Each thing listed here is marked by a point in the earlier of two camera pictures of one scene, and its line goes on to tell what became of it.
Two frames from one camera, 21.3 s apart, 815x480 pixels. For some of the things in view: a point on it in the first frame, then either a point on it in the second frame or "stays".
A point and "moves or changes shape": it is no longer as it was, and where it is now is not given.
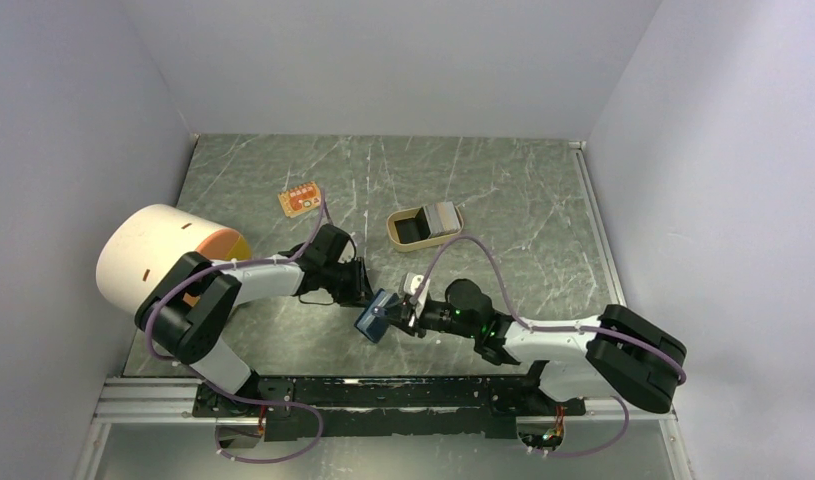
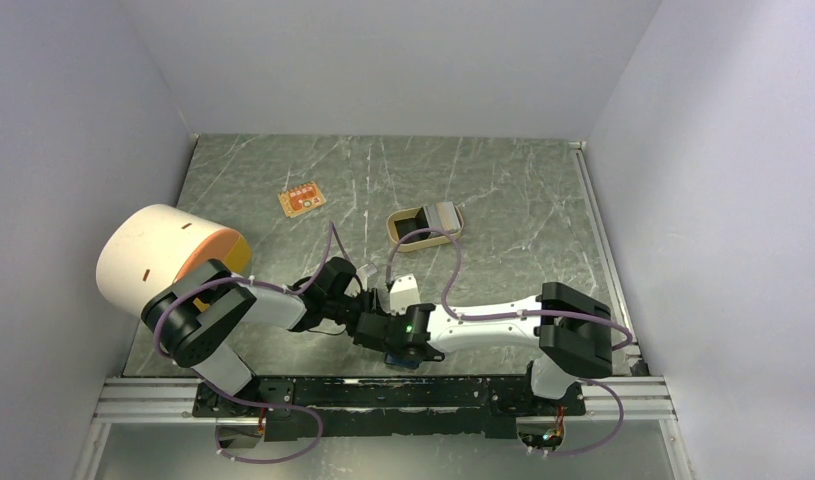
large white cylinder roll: [141, 243] stays
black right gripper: [401, 314] → [401, 316]
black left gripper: [360, 292] → [368, 299]
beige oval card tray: [407, 230] stays
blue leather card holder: [374, 325] moves or changes shape
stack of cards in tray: [441, 218] stays
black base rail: [324, 408] stays
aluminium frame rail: [134, 400] stays
